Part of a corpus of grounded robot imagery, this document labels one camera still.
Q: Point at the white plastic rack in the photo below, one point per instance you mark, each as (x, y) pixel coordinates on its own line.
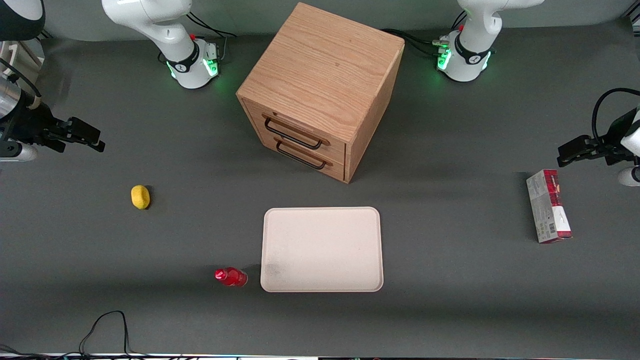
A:
(17, 57)

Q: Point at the yellow lemon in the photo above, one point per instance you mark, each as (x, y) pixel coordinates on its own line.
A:
(140, 196)

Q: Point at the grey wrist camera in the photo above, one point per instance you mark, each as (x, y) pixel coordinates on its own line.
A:
(630, 176)
(15, 151)

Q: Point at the beige rectangular tray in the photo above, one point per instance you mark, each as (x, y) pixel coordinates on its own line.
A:
(322, 249)

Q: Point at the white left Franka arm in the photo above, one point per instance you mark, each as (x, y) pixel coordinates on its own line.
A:
(472, 45)

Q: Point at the red coke bottle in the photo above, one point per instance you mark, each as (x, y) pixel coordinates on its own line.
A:
(231, 276)

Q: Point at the wooden two-drawer cabinet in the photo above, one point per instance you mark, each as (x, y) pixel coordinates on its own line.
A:
(325, 65)

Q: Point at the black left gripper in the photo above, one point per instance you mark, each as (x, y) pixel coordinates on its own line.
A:
(615, 135)

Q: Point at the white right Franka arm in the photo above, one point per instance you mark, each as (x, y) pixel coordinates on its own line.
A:
(167, 30)

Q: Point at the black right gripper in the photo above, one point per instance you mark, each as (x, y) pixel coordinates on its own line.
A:
(29, 122)

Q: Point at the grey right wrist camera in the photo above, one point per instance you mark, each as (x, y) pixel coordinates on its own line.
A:
(15, 151)

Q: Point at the wooden drawer front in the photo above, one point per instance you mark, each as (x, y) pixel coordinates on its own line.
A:
(332, 169)
(330, 147)

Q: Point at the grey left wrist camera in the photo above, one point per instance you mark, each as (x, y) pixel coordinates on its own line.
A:
(630, 176)

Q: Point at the red and white carton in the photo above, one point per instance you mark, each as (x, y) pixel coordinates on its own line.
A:
(547, 206)

